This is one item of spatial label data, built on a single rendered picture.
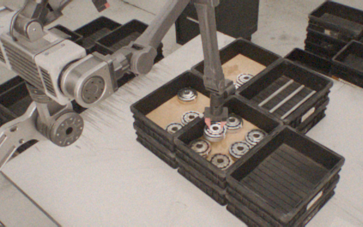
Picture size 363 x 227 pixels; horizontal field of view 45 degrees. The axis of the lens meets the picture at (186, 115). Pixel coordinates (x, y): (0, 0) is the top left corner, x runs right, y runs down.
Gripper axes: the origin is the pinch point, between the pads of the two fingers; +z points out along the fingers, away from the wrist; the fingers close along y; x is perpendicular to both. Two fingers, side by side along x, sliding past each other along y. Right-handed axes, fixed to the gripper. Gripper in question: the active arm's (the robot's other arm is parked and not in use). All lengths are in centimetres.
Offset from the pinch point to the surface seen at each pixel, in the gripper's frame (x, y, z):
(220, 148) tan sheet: 6.1, -2.5, 6.9
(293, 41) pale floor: -208, -74, 84
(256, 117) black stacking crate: -8.0, -18.9, 0.6
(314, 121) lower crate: -21, -50, 14
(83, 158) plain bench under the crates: 1, 63, 22
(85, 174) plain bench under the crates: 11, 60, 22
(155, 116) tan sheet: -15.0, 28.7, 7.8
